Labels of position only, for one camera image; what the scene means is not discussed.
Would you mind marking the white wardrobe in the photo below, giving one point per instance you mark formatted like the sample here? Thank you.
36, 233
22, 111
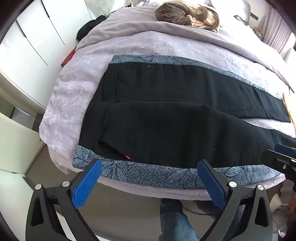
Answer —
30, 46

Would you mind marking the white drawer unit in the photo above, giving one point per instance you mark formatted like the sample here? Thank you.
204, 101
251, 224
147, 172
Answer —
16, 141

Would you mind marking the orange cloth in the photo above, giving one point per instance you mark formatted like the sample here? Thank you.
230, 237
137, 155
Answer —
290, 106

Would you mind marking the grey pillow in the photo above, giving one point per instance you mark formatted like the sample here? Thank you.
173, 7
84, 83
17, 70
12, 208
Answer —
244, 10

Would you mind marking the black clothing heap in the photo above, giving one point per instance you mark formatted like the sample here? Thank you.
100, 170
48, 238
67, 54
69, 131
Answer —
89, 26

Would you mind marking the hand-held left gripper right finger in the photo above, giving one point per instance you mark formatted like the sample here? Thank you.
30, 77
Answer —
211, 183

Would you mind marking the pink curtain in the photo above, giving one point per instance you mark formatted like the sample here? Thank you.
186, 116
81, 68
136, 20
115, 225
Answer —
277, 34

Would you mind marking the lavender embossed blanket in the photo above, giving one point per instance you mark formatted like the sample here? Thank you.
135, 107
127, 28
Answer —
69, 92

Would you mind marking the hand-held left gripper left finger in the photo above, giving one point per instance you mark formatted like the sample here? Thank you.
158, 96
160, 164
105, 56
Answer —
89, 183

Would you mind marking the person's leg in jeans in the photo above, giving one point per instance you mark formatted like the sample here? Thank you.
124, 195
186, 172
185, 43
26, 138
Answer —
175, 220

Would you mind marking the brown plush blanket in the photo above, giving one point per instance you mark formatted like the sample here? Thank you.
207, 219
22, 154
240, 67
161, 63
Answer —
173, 14

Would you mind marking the red cloth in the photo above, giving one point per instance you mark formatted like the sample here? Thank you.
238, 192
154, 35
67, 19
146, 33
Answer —
69, 58

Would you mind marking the lavender smooth duvet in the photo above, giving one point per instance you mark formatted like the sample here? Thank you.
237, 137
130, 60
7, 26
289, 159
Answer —
138, 27

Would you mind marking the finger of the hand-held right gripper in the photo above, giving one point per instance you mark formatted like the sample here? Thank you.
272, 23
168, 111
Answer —
285, 148
278, 162

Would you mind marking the beige striped cloth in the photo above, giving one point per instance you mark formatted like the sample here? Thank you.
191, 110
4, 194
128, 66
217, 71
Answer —
207, 22

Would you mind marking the black pants with patterned lining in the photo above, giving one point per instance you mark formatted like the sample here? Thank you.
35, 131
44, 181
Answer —
161, 129

